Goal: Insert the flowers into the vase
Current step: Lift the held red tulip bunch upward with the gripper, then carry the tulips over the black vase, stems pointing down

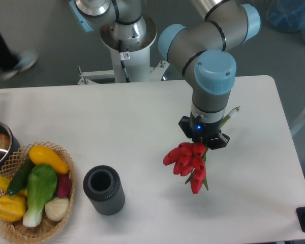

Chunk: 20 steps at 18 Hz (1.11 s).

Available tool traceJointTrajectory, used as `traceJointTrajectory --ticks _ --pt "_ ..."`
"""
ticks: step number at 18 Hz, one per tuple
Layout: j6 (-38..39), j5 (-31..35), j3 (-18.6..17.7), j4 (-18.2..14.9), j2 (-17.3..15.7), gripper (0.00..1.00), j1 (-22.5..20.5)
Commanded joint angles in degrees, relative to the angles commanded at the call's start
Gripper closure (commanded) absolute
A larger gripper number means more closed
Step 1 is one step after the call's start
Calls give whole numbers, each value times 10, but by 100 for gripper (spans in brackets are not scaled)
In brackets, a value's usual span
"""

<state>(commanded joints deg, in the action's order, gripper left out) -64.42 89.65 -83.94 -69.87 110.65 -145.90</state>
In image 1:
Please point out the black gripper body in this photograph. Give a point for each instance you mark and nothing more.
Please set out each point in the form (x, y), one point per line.
(208, 134)

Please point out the red tulip bouquet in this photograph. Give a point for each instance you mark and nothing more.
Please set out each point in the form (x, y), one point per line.
(189, 159)

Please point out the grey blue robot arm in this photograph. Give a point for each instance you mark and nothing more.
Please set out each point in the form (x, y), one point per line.
(200, 55)

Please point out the dark grey ribbed vase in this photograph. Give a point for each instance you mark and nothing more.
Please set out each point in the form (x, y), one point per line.
(102, 186)

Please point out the blue plastic bag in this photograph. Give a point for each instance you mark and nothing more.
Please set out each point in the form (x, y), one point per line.
(287, 16)

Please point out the dark red beet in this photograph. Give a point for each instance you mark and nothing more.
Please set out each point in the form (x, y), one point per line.
(64, 186)

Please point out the white garlic bulb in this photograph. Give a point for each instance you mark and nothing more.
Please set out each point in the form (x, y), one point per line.
(56, 208)

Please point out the yellow squash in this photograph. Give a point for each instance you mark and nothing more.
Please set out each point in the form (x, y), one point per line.
(40, 154)

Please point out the green bok choy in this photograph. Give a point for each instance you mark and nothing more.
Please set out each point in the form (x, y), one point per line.
(41, 186)

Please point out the green cucumber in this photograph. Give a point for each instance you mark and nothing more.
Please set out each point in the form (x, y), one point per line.
(19, 181)

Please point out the small yellow gourd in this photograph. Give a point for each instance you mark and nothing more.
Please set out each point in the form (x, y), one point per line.
(4, 183)

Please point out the yellow bell pepper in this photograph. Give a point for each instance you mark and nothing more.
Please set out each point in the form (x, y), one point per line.
(12, 208)

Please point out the woven wicker basket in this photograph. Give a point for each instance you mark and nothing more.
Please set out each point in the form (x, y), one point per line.
(16, 232)

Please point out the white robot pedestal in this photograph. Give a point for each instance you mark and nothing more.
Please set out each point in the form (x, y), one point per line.
(129, 47)

